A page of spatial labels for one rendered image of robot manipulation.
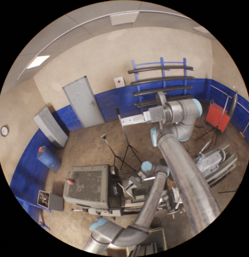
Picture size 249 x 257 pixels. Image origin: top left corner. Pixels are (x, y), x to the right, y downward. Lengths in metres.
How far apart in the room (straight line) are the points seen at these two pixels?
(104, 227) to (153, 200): 0.30
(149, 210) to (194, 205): 0.33
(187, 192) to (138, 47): 3.38
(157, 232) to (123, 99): 3.91
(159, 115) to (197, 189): 0.25
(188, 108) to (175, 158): 0.20
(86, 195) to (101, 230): 0.59
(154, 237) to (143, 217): 1.49
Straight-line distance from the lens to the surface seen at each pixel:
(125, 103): 3.59
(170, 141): 0.35
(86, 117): 4.06
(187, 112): 0.39
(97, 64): 3.31
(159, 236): 2.01
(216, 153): 1.49
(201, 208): 0.25
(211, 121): 3.77
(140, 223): 0.52
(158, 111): 0.31
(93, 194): 0.99
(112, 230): 0.50
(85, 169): 1.14
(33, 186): 4.02
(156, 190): 0.61
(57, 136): 4.17
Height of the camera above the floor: 2.18
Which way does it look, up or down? 40 degrees down
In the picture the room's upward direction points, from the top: 18 degrees counter-clockwise
